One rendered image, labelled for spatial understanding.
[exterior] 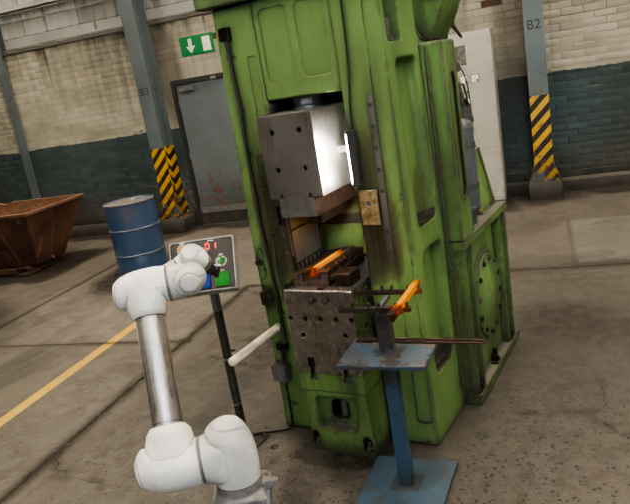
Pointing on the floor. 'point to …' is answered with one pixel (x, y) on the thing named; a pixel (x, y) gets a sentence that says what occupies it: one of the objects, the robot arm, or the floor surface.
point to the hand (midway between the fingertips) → (215, 273)
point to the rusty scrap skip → (25, 234)
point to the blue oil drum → (135, 233)
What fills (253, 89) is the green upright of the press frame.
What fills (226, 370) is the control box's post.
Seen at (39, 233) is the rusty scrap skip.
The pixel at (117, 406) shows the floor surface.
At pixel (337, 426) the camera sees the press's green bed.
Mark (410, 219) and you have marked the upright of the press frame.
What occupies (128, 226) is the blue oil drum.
